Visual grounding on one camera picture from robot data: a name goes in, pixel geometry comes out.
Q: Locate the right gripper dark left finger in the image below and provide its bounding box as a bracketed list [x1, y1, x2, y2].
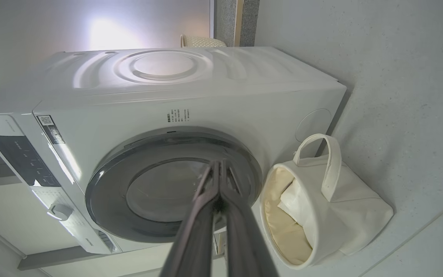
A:
[160, 160, 222, 277]

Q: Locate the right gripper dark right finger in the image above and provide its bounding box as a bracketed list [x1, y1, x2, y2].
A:
[220, 160, 280, 277]

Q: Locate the black round glass washer door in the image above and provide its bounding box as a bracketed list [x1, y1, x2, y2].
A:
[85, 127, 263, 244]

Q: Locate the white washing machine dial knob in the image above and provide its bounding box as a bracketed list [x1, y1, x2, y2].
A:
[48, 204, 73, 222]

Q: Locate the white front-load washing machine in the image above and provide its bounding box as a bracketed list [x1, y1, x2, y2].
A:
[0, 47, 347, 254]

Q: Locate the dark washing machine control panel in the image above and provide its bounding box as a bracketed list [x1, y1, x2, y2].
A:
[0, 135, 60, 188]

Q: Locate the white basket liner cloth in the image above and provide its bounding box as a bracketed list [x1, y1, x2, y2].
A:
[277, 179, 318, 250]

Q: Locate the cream canvas laundry basket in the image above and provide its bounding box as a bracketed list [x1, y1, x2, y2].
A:
[260, 133, 394, 270]

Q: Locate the printed text label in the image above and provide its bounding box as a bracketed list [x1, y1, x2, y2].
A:
[167, 109, 191, 123]

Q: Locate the grey QR code sticker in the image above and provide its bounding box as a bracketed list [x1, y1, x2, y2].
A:
[37, 115, 65, 145]

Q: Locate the beige woven basket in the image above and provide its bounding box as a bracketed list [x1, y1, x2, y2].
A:
[180, 35, 228, 48]

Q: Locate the wooden baseboard strip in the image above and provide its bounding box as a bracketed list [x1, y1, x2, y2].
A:
[234, 0, 244, 47]

